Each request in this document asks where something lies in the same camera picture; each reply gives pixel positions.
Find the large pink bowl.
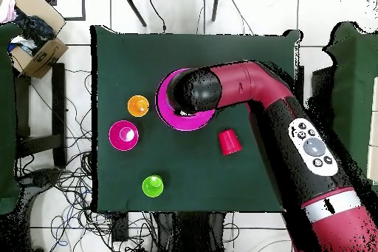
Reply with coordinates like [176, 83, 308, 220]
[155, 67, 218, 132]

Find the red cup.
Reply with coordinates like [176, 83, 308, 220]
[218, 128, 243, 157]

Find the orange cup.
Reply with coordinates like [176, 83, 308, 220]
[127, 95, 151, 118]

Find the small magenta bowl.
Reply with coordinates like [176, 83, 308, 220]
[108, 120, 140, 151]

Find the light green cup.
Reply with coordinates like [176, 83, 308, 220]
[141, 174, 165, 199]

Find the dark green tablecloth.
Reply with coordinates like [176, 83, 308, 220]
[89, 24, 303, 214]

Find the black power box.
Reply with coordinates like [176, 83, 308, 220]
[110, 211, 130, 242]

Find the dark grey chair base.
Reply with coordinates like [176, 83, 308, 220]
[16, 167, 63, 197]

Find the cardboard box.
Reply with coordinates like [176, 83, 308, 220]
[7, 0, 69, 79]

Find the green cloth covered table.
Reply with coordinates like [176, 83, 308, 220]
[323, 21, 378, 188]
[0, 22, 22, 215]

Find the dark blue clothing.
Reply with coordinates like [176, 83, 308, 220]
[14, 7, 56, 55]

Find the pink cloth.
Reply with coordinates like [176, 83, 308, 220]
[0, 0, 18, 24]

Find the black power cable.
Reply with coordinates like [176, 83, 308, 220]
[148, 0, 168, 34]

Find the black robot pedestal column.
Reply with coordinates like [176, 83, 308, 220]
[156, 211, 227, 252]

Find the tangle of black cables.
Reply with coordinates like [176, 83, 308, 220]
[16, 68, 159, 252]

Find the black stool frame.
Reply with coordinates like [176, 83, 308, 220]
[13, 62, 67, 168]

